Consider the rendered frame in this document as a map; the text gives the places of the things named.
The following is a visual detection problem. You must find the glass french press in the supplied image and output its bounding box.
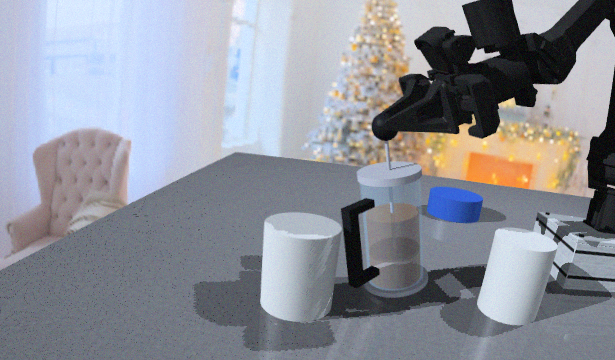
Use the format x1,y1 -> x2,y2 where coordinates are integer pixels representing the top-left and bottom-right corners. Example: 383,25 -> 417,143
341,113 -> 428,298

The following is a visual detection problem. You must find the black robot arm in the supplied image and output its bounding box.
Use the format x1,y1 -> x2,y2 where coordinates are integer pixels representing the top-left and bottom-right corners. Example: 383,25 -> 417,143
414,0 -> 615,234

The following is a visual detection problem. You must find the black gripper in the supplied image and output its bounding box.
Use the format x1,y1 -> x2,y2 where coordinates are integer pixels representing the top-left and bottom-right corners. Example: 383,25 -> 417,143
380,61 -> 503,139

